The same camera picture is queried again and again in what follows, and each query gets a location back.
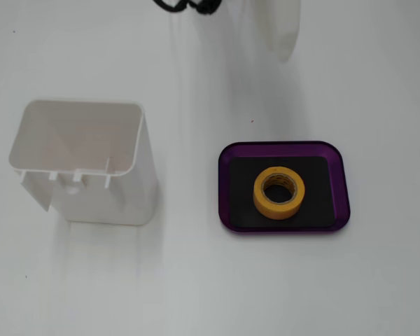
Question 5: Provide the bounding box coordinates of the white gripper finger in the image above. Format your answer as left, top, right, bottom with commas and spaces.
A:
257, 0, 300, 63

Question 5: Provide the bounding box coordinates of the yellow masking tape roll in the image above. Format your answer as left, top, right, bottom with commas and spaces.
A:
253, 166, 306, 221

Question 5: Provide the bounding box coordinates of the white plastic box container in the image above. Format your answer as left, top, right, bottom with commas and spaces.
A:
8, 99, 160, 227

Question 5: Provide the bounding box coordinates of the black tray liner pad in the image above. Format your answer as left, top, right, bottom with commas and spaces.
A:
228, 155, 338, 229

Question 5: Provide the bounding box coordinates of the purple metal tray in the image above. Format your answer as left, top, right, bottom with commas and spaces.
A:
218, 140, 351, 234

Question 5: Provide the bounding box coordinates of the black cable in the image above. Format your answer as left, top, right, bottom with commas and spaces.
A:
151, 0, 222, 17

